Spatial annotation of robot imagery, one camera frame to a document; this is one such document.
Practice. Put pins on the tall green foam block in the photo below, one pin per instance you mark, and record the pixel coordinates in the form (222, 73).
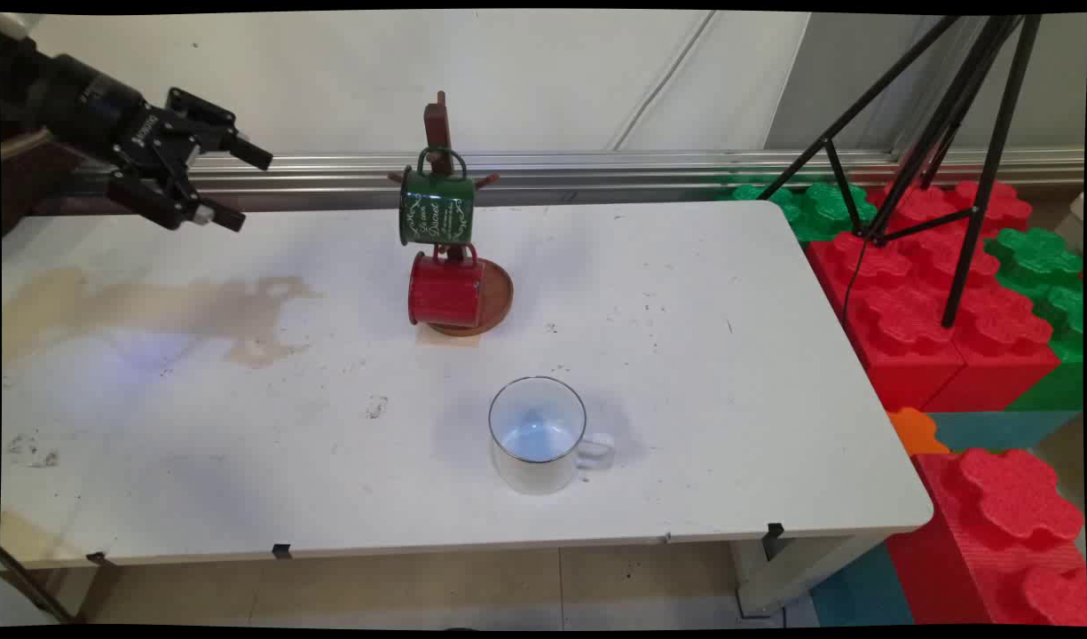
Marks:
(1040, 266)

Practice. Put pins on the blue foam floor mat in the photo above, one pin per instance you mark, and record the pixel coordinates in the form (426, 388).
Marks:
(862, 590)

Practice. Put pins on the aluminium rail along wall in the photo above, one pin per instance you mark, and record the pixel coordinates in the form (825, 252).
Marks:
(596, 169)

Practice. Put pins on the teal foam floor mat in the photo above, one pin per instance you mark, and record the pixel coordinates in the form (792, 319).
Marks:
(996, 430)

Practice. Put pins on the flat green foam block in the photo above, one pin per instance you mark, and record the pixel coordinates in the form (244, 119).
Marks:
(818, 209)

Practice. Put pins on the red foam block large studs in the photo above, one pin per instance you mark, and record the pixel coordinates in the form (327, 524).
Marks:
(996, 532)

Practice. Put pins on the black table edge clip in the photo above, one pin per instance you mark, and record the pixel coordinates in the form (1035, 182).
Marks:
(282, 551)
(98, 559)
(775, 531)

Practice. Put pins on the black tripod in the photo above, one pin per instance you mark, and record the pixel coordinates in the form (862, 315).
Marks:
(996, 151)

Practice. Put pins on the red enamel mug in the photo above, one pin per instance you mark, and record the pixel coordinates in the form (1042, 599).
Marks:
(444, 288)

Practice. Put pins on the white table leg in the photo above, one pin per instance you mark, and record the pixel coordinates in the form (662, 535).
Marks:
(791, 572)

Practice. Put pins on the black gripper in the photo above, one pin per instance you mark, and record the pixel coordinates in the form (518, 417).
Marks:
(108, 111)

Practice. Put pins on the green enamel mug white lettering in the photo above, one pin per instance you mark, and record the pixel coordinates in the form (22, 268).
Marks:
(435, 209)

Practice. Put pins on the brown wooden mug tree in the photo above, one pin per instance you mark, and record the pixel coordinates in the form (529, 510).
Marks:
(437, 115)

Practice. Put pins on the orange foam piece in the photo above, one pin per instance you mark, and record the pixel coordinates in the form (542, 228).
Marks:
(914, 432)

